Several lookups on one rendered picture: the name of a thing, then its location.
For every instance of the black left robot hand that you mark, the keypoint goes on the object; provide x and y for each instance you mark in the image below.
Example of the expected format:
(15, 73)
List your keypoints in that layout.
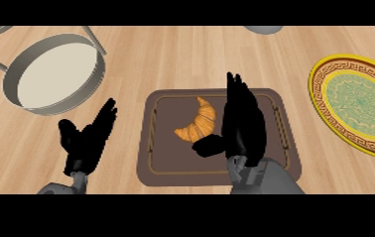
(90, 138)

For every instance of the yellow green patterned plate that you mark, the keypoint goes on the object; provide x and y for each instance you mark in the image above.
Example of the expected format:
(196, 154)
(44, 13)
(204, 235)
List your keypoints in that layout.
(348, 102)

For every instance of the grey round pan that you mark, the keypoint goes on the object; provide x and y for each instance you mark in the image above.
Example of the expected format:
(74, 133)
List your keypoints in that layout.
(56, 74)

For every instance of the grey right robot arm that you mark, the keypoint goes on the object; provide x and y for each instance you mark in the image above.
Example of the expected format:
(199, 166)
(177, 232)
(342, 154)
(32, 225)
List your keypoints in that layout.
(261, 176)

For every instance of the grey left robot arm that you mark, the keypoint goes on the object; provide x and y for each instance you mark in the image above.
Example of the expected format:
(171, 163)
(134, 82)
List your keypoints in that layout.
(65, 185)

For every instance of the grey rounded object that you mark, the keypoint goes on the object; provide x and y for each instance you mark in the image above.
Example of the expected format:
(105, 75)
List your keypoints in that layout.
(263, 29)

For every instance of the brown rectangular tray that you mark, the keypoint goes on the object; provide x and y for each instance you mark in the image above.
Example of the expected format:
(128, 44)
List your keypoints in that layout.
(170, 155)

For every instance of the golden croissant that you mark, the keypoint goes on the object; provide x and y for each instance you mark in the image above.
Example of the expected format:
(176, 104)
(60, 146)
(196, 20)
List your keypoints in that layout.
(202, 123)

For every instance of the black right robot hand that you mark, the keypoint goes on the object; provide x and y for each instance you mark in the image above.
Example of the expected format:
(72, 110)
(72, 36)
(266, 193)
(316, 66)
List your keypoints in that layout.
(241, 122)

